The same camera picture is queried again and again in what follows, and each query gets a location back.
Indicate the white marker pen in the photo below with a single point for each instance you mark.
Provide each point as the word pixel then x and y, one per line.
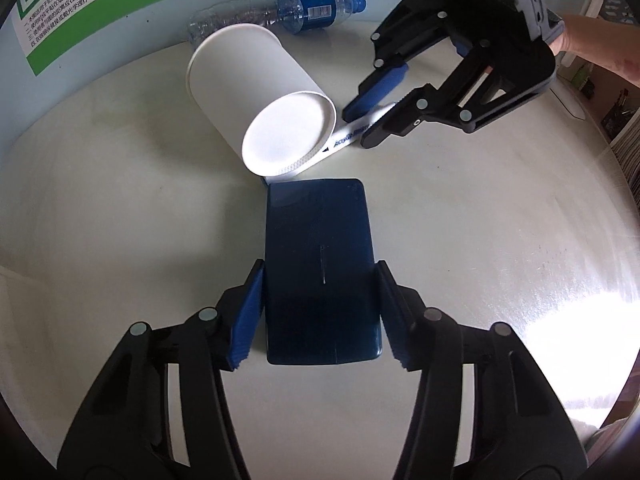
pixel 345 136

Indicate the dark blue rectangular box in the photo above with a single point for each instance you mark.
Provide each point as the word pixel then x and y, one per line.
pixel 320 240

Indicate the row of books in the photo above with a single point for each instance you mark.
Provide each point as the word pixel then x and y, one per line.
pixel 630 160

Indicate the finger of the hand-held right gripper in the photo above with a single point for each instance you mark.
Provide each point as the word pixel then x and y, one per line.
pixel 380 87
pixel 510 75

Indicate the person's right forearm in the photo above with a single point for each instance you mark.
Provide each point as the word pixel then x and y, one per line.
pixel 600 45

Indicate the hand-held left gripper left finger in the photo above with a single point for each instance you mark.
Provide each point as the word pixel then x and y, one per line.
pixel 247 320

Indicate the green striped wall poster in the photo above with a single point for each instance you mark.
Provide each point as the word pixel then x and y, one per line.
pixel 75 15

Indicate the white paper cup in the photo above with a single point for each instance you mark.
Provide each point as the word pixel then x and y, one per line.
pixel 240 70

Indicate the green book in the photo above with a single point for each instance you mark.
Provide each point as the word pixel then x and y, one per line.
pixel 582 82

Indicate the blue label plastic bottle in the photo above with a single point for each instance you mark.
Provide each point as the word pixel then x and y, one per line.
pixel 305 10

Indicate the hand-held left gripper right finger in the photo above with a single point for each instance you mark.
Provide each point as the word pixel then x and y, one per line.
pixel 395 320

